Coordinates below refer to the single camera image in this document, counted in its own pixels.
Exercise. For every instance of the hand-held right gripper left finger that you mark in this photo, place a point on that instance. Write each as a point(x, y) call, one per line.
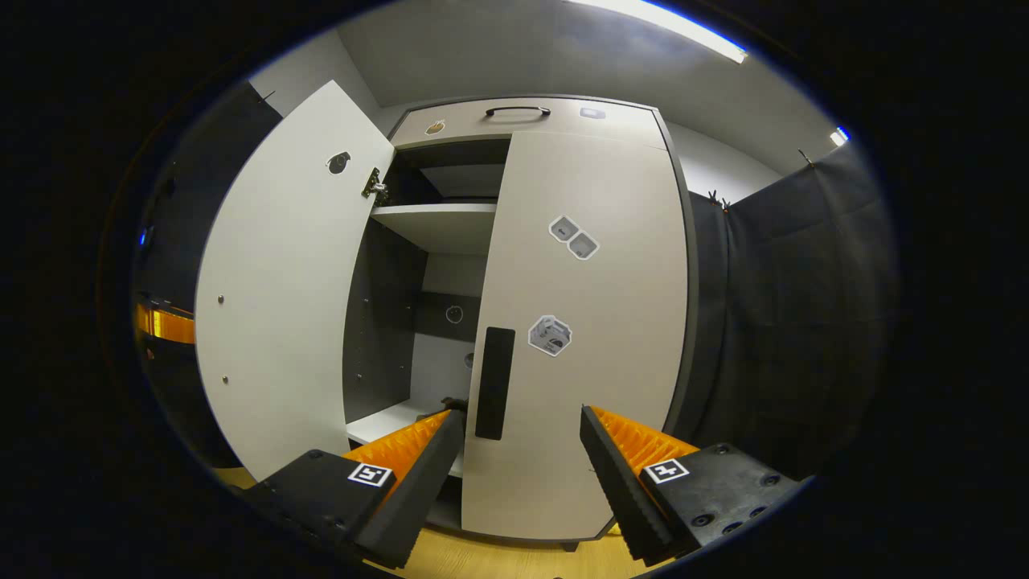
point(410, 490)

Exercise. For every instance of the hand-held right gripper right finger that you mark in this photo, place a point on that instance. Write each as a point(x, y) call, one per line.
point(623, 482)

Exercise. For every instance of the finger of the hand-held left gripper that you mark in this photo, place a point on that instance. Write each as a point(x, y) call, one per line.
point(169, 326)

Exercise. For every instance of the white cabinet door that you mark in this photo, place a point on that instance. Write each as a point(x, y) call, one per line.
point(611, 402)
point(281, 281)

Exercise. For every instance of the brown fluffy shoe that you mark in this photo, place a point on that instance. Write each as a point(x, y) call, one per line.
point(454, 403)

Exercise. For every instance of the white grey shoe cabinet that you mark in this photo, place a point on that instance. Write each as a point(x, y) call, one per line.
point(434, 227)

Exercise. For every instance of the metal door hinge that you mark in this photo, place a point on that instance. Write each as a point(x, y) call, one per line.
point(375, 187)

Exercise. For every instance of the white cabinet drawer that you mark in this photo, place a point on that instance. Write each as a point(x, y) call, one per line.
point(627, 129)

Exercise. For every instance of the black clip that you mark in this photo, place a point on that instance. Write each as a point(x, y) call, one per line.
point(805, 158)
point(717, 199)

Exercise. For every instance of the small ceiling light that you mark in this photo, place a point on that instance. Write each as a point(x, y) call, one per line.
point(839, 136)

